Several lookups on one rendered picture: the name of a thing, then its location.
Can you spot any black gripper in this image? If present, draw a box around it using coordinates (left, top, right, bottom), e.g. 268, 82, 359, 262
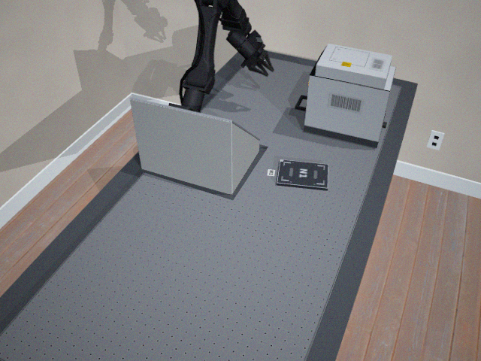
237, 38, 274, 77

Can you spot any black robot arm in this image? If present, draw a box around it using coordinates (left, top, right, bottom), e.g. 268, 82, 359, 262
168, 0, 263, 113

